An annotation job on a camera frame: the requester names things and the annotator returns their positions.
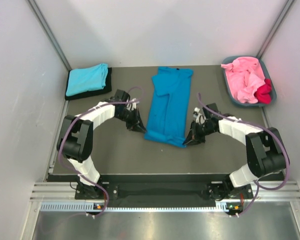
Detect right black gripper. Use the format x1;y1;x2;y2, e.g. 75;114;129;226
183;120;216;147

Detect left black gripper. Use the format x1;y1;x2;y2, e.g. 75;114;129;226
115;107;147;134

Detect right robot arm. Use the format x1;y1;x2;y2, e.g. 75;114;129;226
183;103;290;201

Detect folded black t-shirt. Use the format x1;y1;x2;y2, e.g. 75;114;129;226
64;67;113;101

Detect folded light blue t-shirt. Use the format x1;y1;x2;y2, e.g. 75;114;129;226
65;63;109;98

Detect pink t-shirt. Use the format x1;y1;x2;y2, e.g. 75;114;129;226
221;56;266;104

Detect magenta t-shirt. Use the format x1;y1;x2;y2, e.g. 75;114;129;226
254;78;272;104

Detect blue-grey laundry basket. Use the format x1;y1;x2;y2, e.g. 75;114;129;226
221;55;278;109

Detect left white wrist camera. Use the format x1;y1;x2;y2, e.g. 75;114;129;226
125;98;140;112

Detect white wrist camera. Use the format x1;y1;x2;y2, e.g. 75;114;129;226
193;107;206;125
125;98;140;112

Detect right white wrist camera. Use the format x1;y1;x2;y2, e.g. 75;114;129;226
193;107;206;125

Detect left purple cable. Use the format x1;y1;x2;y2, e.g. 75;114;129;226
57;86;144;218

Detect purple cable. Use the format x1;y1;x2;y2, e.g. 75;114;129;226
57;86;144;218
196;92;291;218

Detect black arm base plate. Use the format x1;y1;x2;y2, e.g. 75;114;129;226
74;181;254;201

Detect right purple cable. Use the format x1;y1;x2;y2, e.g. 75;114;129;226
196;92;291;218

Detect slotted cable duct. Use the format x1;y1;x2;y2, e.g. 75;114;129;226
40;202;242;213

